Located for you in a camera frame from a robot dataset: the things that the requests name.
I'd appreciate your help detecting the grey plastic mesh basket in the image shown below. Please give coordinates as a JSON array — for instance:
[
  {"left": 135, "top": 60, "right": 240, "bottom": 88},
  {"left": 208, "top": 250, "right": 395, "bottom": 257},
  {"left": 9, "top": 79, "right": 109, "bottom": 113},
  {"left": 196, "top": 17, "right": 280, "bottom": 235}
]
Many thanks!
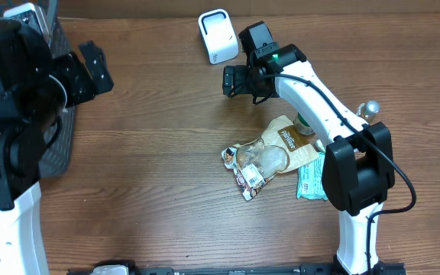
[{"left": 0, "top": 0, "right": 76, "bottom": 177}]

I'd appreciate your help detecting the yellow Vim liquid bottle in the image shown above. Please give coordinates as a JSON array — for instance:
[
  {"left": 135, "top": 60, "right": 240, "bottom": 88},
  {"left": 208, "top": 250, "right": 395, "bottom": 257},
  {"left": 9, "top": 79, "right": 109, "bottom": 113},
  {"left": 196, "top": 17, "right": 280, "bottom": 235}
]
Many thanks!
[{"left": 356, "top": 100, "right": 380, "bottom": 124}]

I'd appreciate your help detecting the Kleenex tissue pack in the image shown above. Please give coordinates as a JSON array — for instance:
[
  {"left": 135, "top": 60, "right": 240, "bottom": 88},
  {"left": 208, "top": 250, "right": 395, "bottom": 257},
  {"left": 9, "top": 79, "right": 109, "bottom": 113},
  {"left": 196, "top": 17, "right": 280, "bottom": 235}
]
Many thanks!
[{"left": 315, "top": 140, "right": 326, "bottom": 153}]

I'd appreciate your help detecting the beige Pantree snack pouch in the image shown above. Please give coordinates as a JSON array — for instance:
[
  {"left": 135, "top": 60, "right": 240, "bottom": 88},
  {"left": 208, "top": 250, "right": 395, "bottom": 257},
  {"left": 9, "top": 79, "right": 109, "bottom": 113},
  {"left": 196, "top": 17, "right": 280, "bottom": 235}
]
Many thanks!
[{"left": 222, "top": 115, "right": 319, "bottom": 201}]

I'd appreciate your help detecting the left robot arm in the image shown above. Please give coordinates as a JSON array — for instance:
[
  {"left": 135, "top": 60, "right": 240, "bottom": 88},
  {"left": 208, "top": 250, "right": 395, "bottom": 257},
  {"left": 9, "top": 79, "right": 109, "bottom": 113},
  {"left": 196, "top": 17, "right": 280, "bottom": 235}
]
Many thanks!
[{"left": 0, "top": 18, "right": 114, "bottom": 274}]

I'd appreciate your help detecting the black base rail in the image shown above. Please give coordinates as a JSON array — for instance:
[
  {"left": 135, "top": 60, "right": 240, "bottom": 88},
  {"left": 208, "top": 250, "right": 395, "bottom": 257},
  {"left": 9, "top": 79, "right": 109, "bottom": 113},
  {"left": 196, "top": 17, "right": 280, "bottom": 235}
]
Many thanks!
[{"left": 66, "top": 259, "right": 408, "bottom": 275}]

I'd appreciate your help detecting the teal snack packet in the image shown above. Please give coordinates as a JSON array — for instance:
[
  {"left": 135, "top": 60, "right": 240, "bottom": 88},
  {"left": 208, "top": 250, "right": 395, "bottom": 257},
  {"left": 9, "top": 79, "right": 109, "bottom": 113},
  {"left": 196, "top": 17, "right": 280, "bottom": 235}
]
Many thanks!
[{"left": 296, "top": 152, "right": 328, "bottom": 201}]

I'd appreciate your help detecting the green lid white jar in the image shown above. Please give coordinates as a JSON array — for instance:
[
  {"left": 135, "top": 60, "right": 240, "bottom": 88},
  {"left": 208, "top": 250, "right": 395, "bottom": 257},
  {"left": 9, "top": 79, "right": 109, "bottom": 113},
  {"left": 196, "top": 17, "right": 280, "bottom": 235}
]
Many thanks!
[{"left": 293, "top": 113, "right": 314, "bottom": 136}]

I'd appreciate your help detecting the white barcode scanner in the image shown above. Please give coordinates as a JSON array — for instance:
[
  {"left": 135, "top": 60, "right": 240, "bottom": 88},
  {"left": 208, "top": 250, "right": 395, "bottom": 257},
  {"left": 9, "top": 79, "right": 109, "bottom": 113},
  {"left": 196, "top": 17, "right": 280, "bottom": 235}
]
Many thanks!
[{"left": 198, "top": 8, "right": 239, "bottom": 65}]

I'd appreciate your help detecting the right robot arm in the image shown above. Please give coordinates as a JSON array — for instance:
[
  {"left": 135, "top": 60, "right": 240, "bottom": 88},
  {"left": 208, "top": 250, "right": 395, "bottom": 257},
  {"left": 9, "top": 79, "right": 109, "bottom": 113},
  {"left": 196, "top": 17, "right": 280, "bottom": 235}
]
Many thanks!
[{"left": 223, "top": 21, "right": 404, "bottom": 274}]

